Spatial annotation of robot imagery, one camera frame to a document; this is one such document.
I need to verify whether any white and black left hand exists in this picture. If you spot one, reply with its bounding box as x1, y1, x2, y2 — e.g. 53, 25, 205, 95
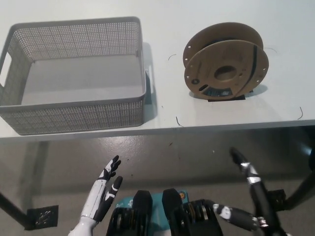
80, 154, 124, 222

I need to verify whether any black right hand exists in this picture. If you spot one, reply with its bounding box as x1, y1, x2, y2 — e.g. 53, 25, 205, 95
213, 147, 292, 236

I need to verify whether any cardboard filament spool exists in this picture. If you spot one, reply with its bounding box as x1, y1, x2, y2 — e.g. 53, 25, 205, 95
182, 22, 270, 101

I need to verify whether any black table leg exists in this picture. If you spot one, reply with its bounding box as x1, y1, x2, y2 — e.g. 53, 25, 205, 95
0, 191, 32, 229
286, 169, 315, 211

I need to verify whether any black and teal robot torso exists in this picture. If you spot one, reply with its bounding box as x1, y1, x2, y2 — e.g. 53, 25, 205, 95
105, 188, 224, 236

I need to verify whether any grey perforated basket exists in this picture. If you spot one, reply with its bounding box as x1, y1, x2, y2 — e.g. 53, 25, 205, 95
0, 16, 151, 136

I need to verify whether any black tape patch on table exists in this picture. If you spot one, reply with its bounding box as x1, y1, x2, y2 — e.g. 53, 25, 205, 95
207, 89, 254, 103

